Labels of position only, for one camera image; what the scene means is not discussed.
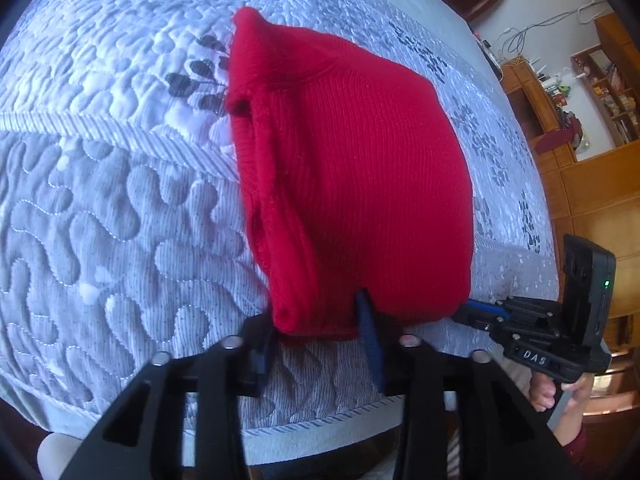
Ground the grey leaf-print quilted bedspread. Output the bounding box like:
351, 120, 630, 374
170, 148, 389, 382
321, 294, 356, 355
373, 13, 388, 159
0, 0, 561, 466

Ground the red cloth bag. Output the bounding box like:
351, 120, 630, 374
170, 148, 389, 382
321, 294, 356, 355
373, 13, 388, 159
542, 114, 587, 155

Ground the person's right forearm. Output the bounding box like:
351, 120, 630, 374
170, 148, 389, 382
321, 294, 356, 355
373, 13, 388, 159
552, 400, 608, 468

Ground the wooden bookshelf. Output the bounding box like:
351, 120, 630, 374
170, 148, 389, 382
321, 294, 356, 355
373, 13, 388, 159
570, 12, 640, 150

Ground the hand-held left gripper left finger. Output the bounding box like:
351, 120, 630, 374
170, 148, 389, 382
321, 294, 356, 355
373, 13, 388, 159
59, 312, 276, 480

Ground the red knitted sweater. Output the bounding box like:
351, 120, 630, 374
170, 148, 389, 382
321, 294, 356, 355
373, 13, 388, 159
224, 6, 475, 343

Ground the person's right hand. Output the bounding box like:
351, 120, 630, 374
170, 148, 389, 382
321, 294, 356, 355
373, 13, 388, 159
529, 370, 595, 413

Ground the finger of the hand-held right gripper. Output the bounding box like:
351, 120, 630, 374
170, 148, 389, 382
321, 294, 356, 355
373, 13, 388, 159
452, 299, 511, 332

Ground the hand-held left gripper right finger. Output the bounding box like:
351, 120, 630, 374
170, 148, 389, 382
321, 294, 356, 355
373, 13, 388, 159
354, 290, 581, 480

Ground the wooden cabinet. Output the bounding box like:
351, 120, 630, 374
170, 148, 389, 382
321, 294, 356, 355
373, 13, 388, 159
500, 60, 640, 346

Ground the white wall cable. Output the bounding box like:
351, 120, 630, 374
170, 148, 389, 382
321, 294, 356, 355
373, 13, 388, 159
495, 0, 611, 61

